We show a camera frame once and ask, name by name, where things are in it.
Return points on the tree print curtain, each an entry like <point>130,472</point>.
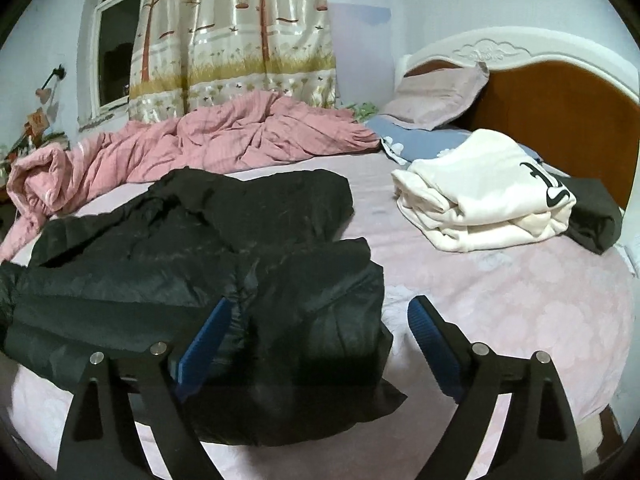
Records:
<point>225,35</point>

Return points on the blue floral pillow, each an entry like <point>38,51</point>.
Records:
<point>415,135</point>

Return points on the bed with pink sheet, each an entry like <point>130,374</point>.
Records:
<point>500,310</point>

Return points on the white framed window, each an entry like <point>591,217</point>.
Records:
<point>117,40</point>

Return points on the mauve pillow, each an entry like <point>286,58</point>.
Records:
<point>440,100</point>

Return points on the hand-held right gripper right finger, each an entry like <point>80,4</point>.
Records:
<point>429,340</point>

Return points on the green patterned cloth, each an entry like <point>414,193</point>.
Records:
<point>364,109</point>

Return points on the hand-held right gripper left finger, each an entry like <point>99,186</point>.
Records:
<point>205,345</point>

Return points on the black puffer jacket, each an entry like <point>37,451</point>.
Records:
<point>150,270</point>

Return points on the orange wall ornament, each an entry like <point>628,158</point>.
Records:
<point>37,120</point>

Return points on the white and orange headboard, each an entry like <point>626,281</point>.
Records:
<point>550,105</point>

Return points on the cluttered side table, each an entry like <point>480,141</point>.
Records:
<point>30,147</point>

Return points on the dark green folded cloth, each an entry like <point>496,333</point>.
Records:
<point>595,215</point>

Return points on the pink striped quilt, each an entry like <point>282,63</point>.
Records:
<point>225,140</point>

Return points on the black wall lamp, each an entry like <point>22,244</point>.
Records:
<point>55,74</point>

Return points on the white folded sweatshirt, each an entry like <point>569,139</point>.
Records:
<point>475,195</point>

